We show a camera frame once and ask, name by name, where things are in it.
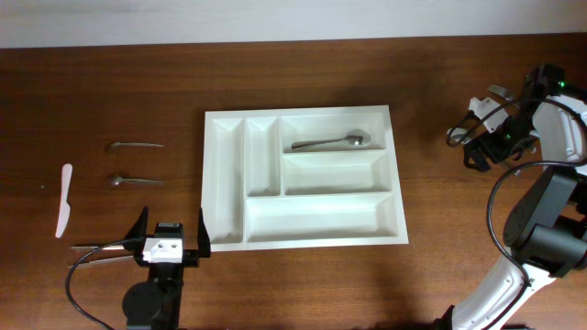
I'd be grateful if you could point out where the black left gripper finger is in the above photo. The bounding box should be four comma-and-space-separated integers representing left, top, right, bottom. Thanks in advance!
123, 206, 149, 251
197, 209, 211, 258

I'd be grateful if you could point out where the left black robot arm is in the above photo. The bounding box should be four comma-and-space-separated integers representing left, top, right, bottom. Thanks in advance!
122, 207, 211, 330

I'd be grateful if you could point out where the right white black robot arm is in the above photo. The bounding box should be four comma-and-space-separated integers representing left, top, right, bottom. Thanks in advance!
432, 63, 586, 329

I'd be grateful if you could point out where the upper metal table knife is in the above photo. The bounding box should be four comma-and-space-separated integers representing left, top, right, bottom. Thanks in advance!
70, 245, 125, 251

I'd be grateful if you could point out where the metal table knife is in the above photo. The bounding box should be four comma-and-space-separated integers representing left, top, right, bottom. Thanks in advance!
77, 255, 133, 268
70, 245, 125, 251

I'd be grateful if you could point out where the lower metal table knife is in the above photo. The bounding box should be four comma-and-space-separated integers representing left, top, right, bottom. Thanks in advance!
77, 255, 133, 268

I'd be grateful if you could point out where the lower left metal teaspoon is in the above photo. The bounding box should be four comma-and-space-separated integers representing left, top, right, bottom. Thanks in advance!
108, 175, 163, 186

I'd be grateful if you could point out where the metal teaspoon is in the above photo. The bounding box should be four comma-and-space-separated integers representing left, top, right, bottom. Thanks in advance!
108, 175, 163, 186
106, 141, 164, 151

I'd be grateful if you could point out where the white cutlery organizer tray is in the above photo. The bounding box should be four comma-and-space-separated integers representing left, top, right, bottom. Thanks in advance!
201, 105, 408, 252

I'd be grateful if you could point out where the white plastic knife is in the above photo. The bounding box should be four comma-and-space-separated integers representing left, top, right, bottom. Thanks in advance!
55, 163, 73, 238

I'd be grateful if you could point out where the upper left metal teaspoon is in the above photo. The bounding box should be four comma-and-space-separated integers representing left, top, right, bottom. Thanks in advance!
106, 141, 164, 151

